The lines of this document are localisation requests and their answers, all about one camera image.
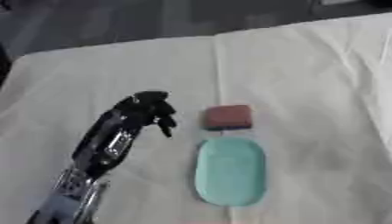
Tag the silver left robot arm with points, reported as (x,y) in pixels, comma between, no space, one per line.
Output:
(69,198)

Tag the red rectangular block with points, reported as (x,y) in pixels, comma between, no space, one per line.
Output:
(228,117)

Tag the teal oval soap-shaped object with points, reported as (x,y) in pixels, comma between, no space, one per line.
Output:
(230,171)

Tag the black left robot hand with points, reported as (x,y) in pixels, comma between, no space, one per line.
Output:
(140,110)

